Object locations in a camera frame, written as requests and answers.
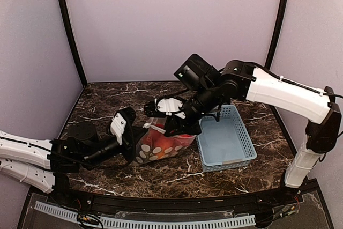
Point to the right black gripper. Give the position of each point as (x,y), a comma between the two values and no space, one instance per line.
(193,128)

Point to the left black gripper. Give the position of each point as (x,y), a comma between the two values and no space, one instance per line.
(135,133)

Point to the clear dotted zip bag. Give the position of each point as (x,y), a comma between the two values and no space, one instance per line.
(158,124)

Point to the red lychee bunch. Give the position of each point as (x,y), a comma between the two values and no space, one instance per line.
(156,146)

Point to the light blue plastic basket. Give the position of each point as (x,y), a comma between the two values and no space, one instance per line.
(224,144)

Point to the red orange toy pepper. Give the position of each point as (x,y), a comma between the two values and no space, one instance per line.
(184,136)

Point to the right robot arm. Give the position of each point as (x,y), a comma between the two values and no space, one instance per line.
(249,81)

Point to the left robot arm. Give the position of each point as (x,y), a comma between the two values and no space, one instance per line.
(41,163)

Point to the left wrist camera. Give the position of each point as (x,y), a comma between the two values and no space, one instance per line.
(120,126)

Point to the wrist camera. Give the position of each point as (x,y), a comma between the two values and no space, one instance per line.
(182,89)
(120,126)

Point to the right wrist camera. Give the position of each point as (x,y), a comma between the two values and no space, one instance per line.
(182,89)

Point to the black front table rail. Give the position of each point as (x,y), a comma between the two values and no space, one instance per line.
(242,203)

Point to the slotted grey cable duct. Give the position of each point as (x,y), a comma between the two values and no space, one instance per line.
(125,219)

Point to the left black frame post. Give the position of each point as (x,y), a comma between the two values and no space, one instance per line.
(71,41)

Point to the black frame post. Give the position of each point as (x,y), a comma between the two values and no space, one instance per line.
(276,33)
(71,41)

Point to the right black frame post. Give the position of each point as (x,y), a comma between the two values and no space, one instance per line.
(276,33)

